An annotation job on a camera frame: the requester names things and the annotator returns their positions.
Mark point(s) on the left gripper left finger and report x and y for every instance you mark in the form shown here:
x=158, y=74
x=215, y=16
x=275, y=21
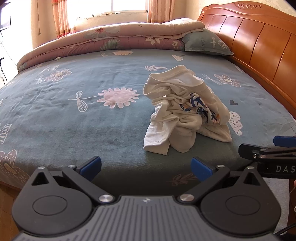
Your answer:
x=54, y=203

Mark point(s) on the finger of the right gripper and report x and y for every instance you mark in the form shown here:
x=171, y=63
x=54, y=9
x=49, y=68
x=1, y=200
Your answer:
x=256, y=153
x=284, y=141

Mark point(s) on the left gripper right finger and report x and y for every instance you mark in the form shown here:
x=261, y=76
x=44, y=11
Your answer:
x=237, y=203

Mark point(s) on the white printed sweatshirt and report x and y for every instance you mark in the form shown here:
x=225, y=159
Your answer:
x=184, y=106

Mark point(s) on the blue floral bed sheet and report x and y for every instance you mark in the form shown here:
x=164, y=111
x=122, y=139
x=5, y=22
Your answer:
x=66, y=111

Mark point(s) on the orange wooden headboard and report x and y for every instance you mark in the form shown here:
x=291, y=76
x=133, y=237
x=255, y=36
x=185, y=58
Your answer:
x=262, y=40

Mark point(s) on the grey-green pillow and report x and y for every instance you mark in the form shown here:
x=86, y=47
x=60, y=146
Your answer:
x=205, y=42

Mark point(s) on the pink floral folded quilt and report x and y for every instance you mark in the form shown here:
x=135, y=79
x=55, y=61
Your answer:
x=125, y=36

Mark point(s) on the orange patterned curtain right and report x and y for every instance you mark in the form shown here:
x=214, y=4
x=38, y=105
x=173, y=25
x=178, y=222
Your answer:
x=160, y=11

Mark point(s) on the orange patterned curtain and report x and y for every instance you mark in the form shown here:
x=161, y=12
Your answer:
x=160, y=11
x=60, y=15

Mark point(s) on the orange patterned curtain left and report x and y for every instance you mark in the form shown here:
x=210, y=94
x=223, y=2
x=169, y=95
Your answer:
x=60, y=15

